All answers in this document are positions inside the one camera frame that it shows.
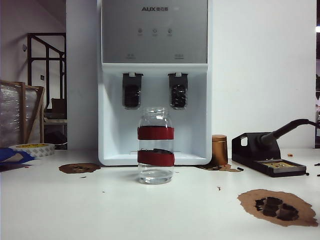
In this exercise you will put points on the round wall sensor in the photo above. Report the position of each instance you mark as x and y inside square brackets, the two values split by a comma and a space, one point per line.
[24, 47]

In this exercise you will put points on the brown cardboard box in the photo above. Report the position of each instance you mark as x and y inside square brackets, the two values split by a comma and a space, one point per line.
[58, 105]

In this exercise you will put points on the low wooden bench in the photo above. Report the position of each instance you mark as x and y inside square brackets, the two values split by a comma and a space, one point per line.
[55, 121]

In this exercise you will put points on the grey dispenser tap paddle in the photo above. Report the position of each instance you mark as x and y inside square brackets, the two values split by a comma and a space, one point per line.
[178, 81]
[132, 82]

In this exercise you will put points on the black soldering iron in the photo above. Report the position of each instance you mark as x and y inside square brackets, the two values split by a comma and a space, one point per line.
[280, 132]

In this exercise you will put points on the wooden crate with plastic wrap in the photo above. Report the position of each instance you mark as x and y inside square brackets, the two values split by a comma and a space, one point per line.
[23, 112]

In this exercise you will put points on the black soldering iron stand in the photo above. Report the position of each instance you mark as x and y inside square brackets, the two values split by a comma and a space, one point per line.
[250, 155]

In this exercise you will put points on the clear bottle with red bands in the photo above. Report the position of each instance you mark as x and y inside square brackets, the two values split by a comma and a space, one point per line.
[155, 133]

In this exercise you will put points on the blue cloth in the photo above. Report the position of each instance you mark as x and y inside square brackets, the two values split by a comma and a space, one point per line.
[7, 153]

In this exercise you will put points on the black metal frame rack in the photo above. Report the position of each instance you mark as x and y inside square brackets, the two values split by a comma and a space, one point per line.
[46, 58]

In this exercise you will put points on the white tape roll yellow core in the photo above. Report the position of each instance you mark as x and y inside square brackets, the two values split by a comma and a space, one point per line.
[42, 151]

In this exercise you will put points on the white AUX water dispenser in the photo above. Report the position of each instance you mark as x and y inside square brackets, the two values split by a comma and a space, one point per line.
[155, 50]

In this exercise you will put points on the gold cylindrical can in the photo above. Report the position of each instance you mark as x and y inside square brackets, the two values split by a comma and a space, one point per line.
[220, 150]

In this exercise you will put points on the black wall switch panel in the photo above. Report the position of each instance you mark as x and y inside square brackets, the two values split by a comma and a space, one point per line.
[42, 77]

